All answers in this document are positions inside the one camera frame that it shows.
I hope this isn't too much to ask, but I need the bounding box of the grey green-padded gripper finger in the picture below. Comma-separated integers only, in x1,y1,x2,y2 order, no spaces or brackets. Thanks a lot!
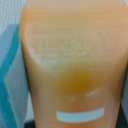
0,25,28,128

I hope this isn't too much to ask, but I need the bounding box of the orange bread loaf toy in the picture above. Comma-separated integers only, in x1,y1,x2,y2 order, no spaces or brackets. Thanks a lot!
19,0,128,128

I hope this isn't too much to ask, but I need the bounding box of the beige woven placemat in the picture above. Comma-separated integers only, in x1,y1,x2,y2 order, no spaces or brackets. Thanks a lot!
0,0,28,36

